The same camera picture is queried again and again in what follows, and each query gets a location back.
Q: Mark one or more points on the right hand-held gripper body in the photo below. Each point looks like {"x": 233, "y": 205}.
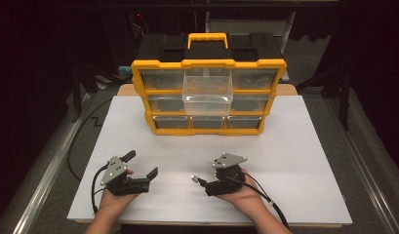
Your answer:
{"x": 228, "y": 178}

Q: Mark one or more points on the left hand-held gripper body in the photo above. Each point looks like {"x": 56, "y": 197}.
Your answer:
{"x": 122, "y": 186}

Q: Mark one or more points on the small black silver part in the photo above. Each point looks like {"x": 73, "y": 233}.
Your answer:
{"x": 194, "y": 178}

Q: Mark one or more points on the yellow black drawer organizer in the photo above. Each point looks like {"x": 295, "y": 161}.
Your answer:
{"x": 207, "y": 131}

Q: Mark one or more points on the clear plastic drawer bin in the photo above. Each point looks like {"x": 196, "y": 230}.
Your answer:
{"x": 207, "y": 104}

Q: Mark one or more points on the person's left hand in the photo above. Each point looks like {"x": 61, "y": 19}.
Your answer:
{"x": 112, "y": 203}

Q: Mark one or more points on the person's right hand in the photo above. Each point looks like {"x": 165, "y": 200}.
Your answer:
{"x": 249, "y": 200}

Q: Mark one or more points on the black metal stand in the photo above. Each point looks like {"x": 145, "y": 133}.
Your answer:
{"x": 344, "y": 107}
{"x": 77, "y": 97}

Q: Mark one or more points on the group of clear drawers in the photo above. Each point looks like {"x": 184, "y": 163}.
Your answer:
{"x": 163, "y": 79}

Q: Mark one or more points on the small teal object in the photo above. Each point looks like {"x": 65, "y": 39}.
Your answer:
{"x": 125, "y": 70}

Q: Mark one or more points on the black device with red light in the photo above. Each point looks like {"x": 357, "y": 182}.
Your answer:
{"x": 137, "y": 29}

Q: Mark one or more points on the aluminium floor rail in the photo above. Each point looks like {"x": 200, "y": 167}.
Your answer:
{"x": 47, "y": 175}
{"x": 366, "y": 175}

